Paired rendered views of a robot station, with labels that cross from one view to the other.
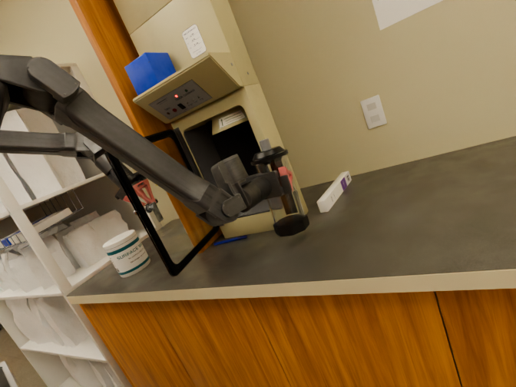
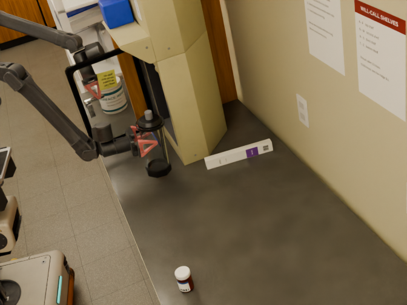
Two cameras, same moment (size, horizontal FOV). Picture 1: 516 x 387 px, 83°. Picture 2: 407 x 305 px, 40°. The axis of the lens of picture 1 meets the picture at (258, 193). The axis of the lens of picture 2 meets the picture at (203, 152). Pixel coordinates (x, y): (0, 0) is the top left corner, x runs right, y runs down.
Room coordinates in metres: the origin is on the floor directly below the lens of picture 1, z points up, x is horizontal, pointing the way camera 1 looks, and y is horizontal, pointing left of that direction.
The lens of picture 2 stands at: (-0.38, -1.49, 2.22)
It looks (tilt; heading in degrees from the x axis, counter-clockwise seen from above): 33 degrees down; 45
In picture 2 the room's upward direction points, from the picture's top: 14 degrees counter-clockwise
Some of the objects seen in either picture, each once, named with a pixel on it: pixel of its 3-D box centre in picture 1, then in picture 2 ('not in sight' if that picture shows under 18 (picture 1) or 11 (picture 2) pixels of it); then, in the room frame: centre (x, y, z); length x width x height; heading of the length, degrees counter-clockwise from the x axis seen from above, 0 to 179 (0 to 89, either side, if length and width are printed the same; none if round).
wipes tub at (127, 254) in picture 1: (127, 253); not in sight; (1.17, 0.59, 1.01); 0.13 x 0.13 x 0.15
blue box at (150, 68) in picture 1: (153, 74); (115, 11); (0.99, 0.16, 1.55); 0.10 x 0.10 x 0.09; 58
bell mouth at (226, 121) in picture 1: (232, 117); not in sight; (1.07, -0.02, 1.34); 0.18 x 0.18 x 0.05
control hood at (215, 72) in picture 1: (186, 93); (128, 40); (0.95, 0.08, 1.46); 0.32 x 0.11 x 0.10; 58
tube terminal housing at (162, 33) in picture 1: (233, 124); (180, 57); (1.10, -0.02, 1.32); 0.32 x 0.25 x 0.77; 58
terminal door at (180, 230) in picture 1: (172, 196); (113, 98); (0.92, 0.25, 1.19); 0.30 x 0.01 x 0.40; 154
